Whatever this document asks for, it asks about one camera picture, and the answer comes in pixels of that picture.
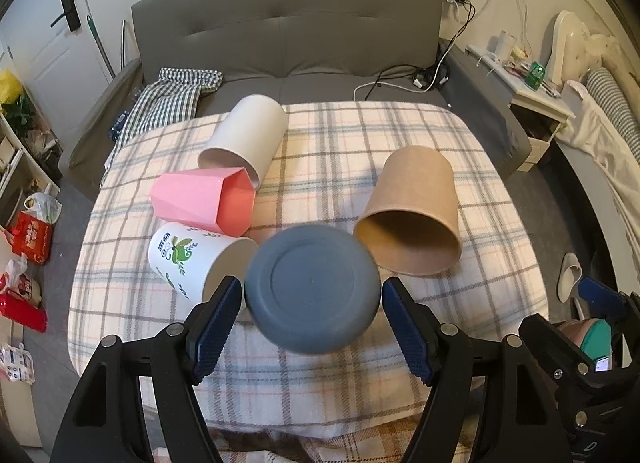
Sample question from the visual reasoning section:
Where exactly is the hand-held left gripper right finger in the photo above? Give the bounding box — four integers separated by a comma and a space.
381, 276, 576, 463

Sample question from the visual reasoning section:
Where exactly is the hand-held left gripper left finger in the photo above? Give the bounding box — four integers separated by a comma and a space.
50, 275, 246, 463

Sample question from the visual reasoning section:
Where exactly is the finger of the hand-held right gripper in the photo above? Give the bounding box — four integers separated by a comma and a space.
578, 277, 640, 369

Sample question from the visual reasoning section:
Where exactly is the blue-grey cup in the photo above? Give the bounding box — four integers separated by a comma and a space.
244, 224, 382, 355

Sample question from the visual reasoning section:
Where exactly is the white cup with green print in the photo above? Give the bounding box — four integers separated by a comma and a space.
147, 222, 259, 316

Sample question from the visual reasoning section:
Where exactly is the pink faceted cup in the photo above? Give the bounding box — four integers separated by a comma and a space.
151, 167, 257, 237

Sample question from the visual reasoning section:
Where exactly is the brown paper cup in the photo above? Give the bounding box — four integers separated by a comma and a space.
353, 146, 462, 277

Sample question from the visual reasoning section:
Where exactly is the plain white paper cup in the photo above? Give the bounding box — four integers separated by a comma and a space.
197, 94, 289, 190

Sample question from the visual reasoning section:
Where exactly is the white slipper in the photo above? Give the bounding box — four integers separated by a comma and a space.
556, 252, 584, 303

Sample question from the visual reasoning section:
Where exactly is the pink and teal object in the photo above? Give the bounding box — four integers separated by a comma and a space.
559, 318, 613, 373

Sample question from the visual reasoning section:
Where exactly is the white bed sheet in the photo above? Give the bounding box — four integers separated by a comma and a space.
556, 79, 640, 264

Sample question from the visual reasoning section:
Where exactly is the red packet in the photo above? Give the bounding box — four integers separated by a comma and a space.
0, 288, 49, 334

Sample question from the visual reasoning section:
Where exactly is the checked pillow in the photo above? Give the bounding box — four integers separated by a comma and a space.
585, 67, 640, 165

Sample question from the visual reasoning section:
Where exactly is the plaid blanket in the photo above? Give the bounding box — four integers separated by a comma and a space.
67, 102, 551, 463

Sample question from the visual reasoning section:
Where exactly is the red bag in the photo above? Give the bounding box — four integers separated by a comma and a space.
11, 210, 54, 264

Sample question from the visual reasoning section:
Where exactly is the white and blue packet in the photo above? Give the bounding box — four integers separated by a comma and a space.
0, 343, 37, 385

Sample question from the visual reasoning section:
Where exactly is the white nightstand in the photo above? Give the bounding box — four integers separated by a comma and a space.
465, 43, 577, 174

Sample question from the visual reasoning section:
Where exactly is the white plastic bag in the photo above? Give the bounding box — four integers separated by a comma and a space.
24, 192, 63, 224

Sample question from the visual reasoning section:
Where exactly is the green checked cloth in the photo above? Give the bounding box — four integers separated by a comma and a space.
107, 67, 224, 145

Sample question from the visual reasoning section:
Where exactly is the white bed headboard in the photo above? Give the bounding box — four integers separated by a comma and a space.
547, 10, 602, 90

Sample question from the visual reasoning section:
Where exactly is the black power adapter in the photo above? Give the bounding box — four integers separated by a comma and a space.
412, 68, 451, 92

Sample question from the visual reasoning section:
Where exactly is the white shelf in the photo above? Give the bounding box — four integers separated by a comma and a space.
0, 113, 63, 226

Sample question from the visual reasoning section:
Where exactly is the white tumbler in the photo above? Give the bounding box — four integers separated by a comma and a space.
495, 30, 517, 64

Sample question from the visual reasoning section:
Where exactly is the grey sofa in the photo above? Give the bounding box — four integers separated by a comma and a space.
67, 0, 532, 190

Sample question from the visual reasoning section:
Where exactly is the yellow bag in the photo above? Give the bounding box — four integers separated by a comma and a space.
0, 68, 25, 105

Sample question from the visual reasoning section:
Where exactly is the white door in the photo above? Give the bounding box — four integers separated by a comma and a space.
0, 0, 114, 111

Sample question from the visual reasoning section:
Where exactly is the black cable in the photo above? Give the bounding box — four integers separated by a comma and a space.
375, 2, 476, 92

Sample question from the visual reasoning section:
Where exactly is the green-handled broom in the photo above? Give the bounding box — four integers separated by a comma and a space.
86, 14, 116, 80

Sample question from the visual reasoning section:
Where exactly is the black door handle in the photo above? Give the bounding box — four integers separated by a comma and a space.
52, 0, 84, 33

